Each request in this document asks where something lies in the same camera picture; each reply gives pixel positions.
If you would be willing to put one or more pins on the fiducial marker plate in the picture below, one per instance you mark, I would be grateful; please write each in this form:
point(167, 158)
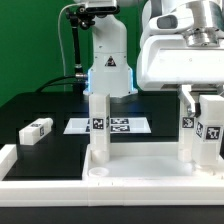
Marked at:
point(117, 125)

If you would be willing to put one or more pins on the white U-shaped fence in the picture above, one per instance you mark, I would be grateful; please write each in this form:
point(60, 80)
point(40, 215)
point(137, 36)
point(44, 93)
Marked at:
point(105, 191)

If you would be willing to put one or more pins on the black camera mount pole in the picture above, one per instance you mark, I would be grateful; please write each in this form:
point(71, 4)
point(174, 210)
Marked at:
point(77, 40)

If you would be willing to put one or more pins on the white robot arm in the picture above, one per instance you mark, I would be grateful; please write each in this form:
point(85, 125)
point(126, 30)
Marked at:
point(109, 72)

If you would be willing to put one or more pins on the white desk top tray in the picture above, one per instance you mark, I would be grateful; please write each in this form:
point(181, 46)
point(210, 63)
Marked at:
point(149, 160)

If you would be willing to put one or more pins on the camera on mount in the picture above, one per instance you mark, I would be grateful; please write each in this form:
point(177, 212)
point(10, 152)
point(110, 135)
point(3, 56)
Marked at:
point(101, 7)

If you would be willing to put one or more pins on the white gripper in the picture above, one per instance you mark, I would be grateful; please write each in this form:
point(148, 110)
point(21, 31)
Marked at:
point(175, 52)

